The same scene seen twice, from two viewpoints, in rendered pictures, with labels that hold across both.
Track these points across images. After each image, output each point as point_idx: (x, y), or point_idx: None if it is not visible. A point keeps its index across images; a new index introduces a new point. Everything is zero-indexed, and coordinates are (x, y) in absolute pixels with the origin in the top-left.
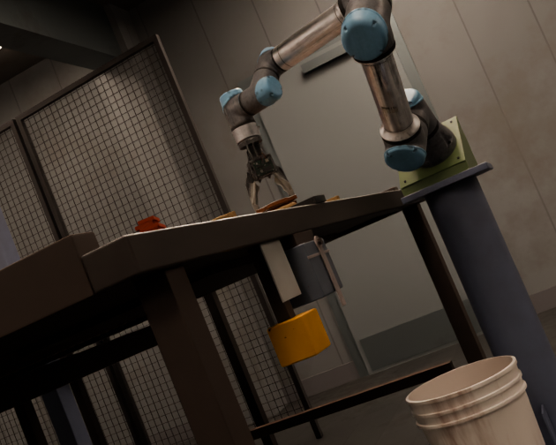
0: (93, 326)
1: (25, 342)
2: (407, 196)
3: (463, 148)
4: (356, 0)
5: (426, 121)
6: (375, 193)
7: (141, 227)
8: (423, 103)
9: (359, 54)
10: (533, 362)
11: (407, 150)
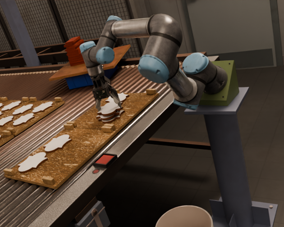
0: None
1: None
2: (187, 111)
3: (229, 90)
4: (152, 43)
5: (205, 80)
6: (171, 103)
7: (67, 46)
8: (206, 68)
9: (149, 79)
10: (234, 197)
11: (184, 106)
